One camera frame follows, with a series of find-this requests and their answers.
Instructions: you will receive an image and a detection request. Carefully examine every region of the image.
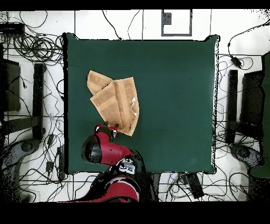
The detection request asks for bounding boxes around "black computer case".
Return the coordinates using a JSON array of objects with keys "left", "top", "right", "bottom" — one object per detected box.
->
[
  {"left": 239, "top": 70, "right": 264, "bottom": 127},
  {"left": 0, "top": 58, "right": 21, "bottom": 113}
]

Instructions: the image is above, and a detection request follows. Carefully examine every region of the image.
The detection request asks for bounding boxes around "black power strip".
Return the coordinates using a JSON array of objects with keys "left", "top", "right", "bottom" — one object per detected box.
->
[
  {"left": 186, "top": 172, "right": 205, "bottom": 199},
  {"left": 56, "top": 145, "right": 66, "bottom": 180}
]

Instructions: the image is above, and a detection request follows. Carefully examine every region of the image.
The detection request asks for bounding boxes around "black power adapter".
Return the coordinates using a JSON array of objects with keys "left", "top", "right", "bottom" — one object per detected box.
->
[{"left": 230, "top": 55, "right": 243, "bottom": 69}]

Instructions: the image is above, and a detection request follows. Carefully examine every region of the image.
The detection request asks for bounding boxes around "grey square frame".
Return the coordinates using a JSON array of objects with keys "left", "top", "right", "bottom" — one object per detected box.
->
[{"left": 161, "top": 9, "right": 193, "bottom": 37}]

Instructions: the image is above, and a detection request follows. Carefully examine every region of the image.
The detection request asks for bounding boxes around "black stand base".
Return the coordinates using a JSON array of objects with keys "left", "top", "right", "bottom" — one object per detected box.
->
[
  {"left": 224, "top": 69, "right": 264, "bottom": 145},
  {"left": 2, "top": 62, "right": 46, "bottom": 141}
]

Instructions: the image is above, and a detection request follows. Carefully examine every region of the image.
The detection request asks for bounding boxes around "coiled black cable bundle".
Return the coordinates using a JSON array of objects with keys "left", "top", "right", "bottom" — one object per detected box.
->
[{"left": 12, "top": 33, "right": 64, "bottom": 64}]

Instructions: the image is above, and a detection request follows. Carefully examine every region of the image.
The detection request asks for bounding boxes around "black network switch box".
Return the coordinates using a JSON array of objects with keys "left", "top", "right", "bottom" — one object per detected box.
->
[{"left": 0, "top": 22, "right": 25, "bottom": 35}]

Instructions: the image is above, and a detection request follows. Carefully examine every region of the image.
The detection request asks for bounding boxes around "tan terry towel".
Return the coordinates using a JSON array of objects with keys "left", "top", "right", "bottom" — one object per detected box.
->
[{"left": 86, "top": 70, "right": 140, "bottom": 137}]

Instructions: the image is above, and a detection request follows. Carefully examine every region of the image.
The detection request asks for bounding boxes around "dark green table cloth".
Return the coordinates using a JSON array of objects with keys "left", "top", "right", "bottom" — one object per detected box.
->
[{"left": 63, "top": 32, "right": 221, "bottom": 175}]

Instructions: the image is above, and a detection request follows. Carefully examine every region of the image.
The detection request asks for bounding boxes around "green fabric sheet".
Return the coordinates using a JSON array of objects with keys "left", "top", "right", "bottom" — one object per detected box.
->
[{"left": 248, "top": 50, "right": 270, "bottom": 179}]

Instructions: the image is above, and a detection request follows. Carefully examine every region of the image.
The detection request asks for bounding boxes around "grey office chair base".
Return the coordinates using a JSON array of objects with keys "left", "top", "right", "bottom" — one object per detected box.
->
[
  {"left": 228, "top": 142, "right": 265, "bottom": 170},
  {"left": 0, "top": 138, "right": 41, "bottom": 202}
]

